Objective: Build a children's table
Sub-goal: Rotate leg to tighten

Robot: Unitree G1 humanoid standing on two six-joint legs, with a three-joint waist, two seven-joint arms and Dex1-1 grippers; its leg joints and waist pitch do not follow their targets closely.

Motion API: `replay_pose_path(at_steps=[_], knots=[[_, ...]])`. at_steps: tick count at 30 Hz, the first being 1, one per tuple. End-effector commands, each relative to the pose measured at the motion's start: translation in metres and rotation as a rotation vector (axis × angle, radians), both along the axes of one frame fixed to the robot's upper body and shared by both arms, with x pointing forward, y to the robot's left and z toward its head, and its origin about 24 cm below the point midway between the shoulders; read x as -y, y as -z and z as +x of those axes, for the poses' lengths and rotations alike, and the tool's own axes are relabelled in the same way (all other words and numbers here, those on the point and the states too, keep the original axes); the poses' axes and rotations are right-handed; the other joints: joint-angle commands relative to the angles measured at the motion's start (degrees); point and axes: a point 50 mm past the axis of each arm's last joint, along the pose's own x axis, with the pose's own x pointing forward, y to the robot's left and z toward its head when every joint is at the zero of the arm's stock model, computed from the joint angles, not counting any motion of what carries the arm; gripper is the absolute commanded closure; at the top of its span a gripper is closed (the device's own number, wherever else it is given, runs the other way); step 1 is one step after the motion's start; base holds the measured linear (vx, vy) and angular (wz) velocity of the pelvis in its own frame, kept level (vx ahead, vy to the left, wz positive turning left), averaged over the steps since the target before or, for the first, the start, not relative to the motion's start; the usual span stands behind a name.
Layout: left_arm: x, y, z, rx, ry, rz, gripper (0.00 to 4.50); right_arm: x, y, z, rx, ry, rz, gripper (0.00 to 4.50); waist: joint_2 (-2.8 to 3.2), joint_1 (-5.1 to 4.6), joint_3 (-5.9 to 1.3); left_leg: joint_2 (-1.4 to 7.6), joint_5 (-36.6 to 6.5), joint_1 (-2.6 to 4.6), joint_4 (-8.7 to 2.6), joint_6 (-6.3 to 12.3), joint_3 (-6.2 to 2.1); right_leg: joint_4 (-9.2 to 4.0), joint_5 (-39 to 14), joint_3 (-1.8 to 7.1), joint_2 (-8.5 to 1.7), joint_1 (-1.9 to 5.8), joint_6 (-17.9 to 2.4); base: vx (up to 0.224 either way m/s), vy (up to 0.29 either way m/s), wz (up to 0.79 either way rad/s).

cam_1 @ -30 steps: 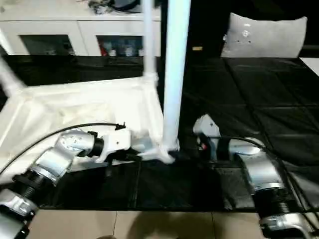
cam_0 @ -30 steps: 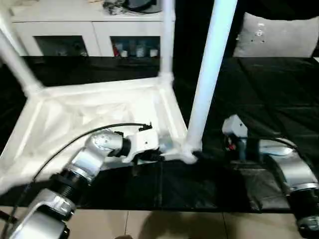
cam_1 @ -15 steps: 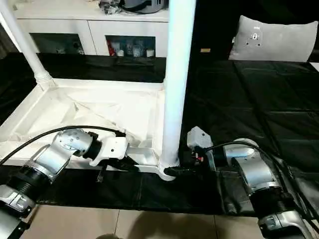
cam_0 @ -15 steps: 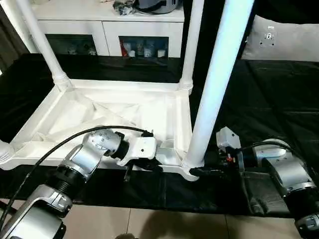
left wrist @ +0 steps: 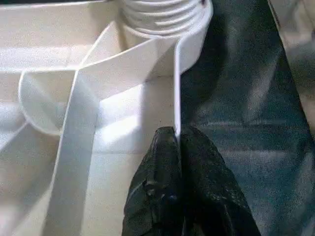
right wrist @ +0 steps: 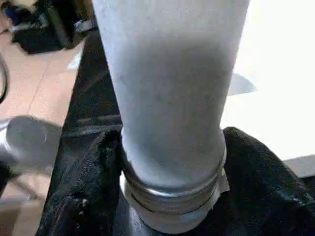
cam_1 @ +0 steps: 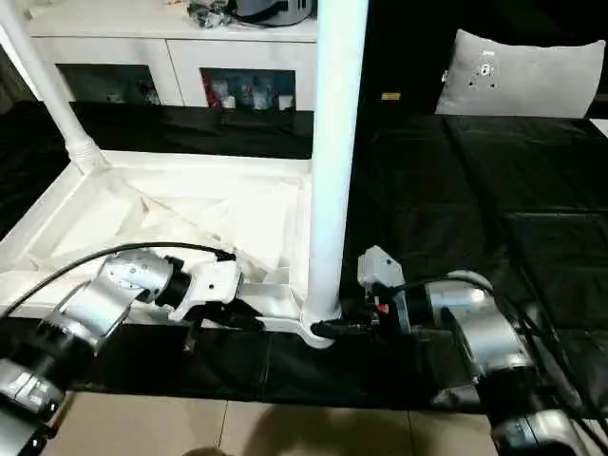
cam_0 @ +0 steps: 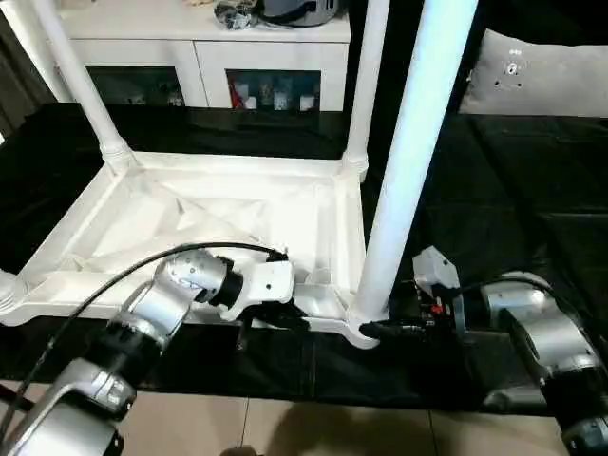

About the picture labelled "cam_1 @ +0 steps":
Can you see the white plastic table top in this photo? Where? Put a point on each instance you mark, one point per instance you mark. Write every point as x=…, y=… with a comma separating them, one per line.
x=190, y=199

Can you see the white plastic table leg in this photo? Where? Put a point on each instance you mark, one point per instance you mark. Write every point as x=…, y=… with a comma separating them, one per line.
x=52, y=95
x=332, y=142

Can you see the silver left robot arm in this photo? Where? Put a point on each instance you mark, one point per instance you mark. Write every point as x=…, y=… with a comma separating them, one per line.
x=123, y=280

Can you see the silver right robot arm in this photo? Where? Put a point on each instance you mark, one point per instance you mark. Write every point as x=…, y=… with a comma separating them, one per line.
x=489, y=328

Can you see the black work mat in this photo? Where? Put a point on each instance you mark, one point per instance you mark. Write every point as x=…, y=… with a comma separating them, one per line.
x=475, y=190

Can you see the small red bottle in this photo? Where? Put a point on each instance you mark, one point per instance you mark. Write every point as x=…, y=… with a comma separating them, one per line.
x=209, y=94

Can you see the black box with gold label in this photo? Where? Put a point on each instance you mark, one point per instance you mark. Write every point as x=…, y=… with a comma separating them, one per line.
x=408, y=57

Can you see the white cabinet with glass doors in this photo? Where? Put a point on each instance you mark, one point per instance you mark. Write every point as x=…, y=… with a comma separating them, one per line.
x=166, y=52

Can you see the grey printed cushion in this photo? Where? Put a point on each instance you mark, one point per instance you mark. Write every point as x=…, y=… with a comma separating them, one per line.
x=522, y=81

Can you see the flat white board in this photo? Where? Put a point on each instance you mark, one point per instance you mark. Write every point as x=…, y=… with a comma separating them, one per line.
x=599, y=127

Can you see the black tangled item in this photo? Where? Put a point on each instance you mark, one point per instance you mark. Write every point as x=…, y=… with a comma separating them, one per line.
x=209, y=16

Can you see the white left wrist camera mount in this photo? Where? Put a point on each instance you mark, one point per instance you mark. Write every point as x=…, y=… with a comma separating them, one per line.
x=214, y=285

